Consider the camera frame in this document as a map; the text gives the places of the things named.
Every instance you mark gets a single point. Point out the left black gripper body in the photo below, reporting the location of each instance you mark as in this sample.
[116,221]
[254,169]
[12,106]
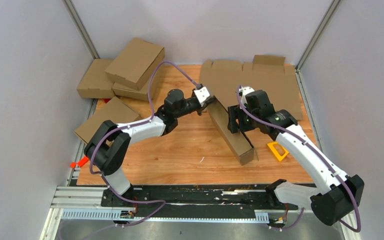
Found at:
[199,110]

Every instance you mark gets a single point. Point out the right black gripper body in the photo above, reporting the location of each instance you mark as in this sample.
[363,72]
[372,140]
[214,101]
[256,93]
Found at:
[246,123]

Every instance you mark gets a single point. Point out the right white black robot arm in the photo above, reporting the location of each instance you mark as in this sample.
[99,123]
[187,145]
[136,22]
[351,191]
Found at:
[336,195]

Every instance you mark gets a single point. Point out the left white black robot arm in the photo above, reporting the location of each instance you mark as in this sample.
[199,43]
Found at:
[108,146]

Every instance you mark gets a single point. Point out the flat cardboard sheet underneath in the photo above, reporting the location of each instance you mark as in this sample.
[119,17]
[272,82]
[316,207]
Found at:
[266,72]

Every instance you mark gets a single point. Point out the yellow triangle piece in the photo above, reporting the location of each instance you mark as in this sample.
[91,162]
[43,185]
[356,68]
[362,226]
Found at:
[278,151]

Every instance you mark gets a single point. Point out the orange plastic clip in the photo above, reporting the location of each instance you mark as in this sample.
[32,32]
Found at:
[79,163]

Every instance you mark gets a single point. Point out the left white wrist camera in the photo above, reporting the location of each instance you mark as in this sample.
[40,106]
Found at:
[202,94]

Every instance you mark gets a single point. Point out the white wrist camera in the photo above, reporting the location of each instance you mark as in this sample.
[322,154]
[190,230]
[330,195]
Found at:
[243,91]
[202,94]

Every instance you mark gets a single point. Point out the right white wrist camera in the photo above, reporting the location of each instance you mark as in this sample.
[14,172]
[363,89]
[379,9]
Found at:
[243,91]

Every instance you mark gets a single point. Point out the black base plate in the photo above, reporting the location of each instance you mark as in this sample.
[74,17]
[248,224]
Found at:
[214,201]

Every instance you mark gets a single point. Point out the right aluminium corner post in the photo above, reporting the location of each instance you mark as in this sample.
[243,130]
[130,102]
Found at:
[329,14]

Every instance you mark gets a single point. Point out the aluminium corner post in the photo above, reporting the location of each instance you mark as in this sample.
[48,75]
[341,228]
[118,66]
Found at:
[329,14]
[73,13]

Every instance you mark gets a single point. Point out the aluminium slotted rail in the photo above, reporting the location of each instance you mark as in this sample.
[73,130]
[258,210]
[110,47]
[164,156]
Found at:
[83,203]

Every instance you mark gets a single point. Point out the left aluminium corner post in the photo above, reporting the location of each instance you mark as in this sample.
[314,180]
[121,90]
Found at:
[73,13]

